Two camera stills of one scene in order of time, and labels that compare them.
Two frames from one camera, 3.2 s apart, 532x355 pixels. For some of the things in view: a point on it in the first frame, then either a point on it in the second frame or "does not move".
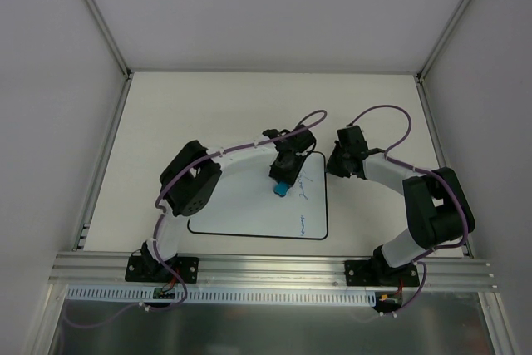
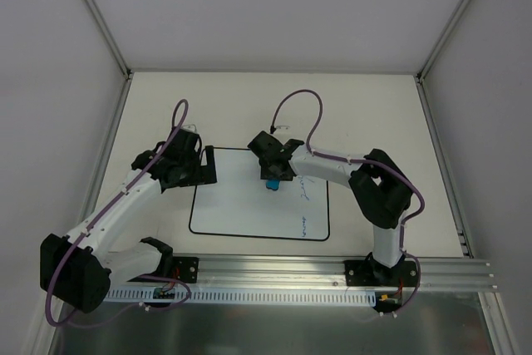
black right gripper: x=337 y=160 → x=273 y=170
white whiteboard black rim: x=243 y=202 does not move
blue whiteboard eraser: x=281 y=189 → x=273 y=184
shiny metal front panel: x=424 y=323 does not move
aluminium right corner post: x=455 y=18 does not move
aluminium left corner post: x=98 y=17 does not move
